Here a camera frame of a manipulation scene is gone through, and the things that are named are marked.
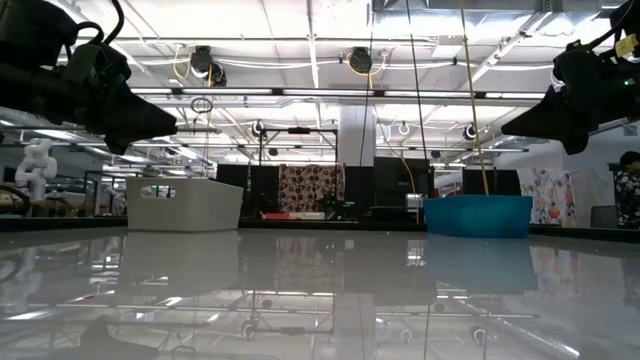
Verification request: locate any blue plastic basket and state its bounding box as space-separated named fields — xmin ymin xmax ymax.
xmin=422 ymin=194 xmax=534 ymax=240

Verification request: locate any yellow tag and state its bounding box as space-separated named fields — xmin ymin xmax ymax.
xmin=614 ymin=32 xmax=640 ymax=58

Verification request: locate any person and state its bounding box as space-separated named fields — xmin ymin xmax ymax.
xmin=613 ymin=150 xmax=640 ymax=230

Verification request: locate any red flat object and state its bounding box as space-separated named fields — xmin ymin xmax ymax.
xmin=259 ymin=211 xmax=327 ymax=222

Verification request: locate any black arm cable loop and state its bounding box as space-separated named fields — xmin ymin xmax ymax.
xmin=74 ymin=0 xmax=126 ymax=49

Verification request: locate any long ceiling light bar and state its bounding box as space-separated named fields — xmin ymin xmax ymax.
xmin=0 ymin=86 xmax=546 ymax=100

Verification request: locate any brown patterned cloth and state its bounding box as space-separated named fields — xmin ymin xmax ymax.
xmin=278 ymin=164 xmax=346 ymax=214

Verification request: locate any black ceiling cable reel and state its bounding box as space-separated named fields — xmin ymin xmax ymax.
xmin=347 ymin=46 xmax=374 ymax=76
xmin=189 ymin=44 xmax=228 ymax=88

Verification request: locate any black hanging cable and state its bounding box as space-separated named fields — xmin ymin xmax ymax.
xmin=404 ymin=0 xmax=431 ymax=199
xmin=358 ymin=0 xmax=376 ymax=166

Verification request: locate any white floral cloth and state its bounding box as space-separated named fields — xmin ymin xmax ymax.
xmin=516 ymin=167 xmax=575 ymax=226

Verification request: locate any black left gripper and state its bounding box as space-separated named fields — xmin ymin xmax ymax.
xmin=0 ymin=42 xmax=179 ymax=156

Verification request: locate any grey bin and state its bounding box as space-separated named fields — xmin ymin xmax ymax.
xmin=589 ymin=204 xmax=619 ymax=230

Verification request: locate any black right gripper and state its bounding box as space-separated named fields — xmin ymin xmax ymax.
xmin=500 ymin=39 xmax=640 ymax=156

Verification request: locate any black metal rig frame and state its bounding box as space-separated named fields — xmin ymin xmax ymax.
xmin=257 ymin=126 xmax=340 ymax=167

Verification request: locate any black partition panel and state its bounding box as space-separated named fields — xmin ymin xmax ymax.
xmin=462 ymin=168 xmax=522 ymax=197
xmin=344 ymin=156 xmax=435 ymax=209
xmin=216 ymin=163 xmax=280 ymax=214

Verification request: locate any yellow cable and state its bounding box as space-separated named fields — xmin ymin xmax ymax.
xmin=458 ymin=0 xmax=491 ymax=196

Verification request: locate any black hanging cable ring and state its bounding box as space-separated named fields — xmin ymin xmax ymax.
xmin=190 ymin=96 xmax=215 ymax=115

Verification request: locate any beige plastic basket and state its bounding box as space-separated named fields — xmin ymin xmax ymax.
xmin=125 ymin=176 xmax=245 ymax=233

